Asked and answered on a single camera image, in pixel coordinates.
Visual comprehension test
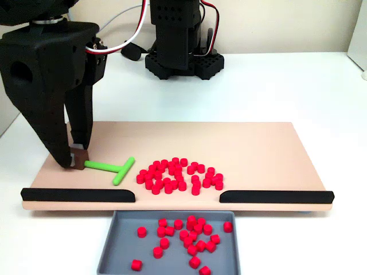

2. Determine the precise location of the green T-shaped pusher tool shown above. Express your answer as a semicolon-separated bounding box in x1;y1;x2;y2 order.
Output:
69;147;136;186

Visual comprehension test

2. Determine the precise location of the black foam bumper strip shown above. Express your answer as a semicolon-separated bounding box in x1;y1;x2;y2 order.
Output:
20;187;136;203
219;190;335;205

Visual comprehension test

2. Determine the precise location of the beige board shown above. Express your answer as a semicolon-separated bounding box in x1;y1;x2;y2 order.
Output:
21;121;335;214

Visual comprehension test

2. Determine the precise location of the grey tray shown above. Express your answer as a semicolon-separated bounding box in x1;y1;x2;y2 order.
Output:
96;210;243;275

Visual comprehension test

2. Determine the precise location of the thin grey cable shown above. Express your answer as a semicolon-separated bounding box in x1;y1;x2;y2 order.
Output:
98;3;143;30

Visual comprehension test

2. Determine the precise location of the red white black servo cable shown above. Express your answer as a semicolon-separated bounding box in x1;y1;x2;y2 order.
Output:
199;0;221;57
85;0;150;55

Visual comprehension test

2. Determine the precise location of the black strap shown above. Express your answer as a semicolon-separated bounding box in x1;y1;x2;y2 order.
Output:
120;42;149;61

